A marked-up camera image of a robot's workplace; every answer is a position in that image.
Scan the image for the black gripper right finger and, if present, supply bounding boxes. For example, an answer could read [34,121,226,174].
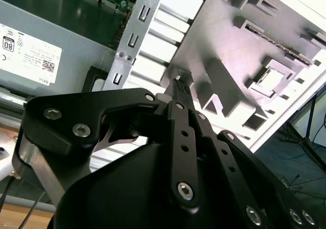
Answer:
[182,79,320,229]

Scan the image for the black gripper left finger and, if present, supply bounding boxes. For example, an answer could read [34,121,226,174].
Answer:
[11,77,202,208]

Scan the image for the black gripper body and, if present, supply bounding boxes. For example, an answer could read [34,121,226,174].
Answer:
[48,143,247,229]

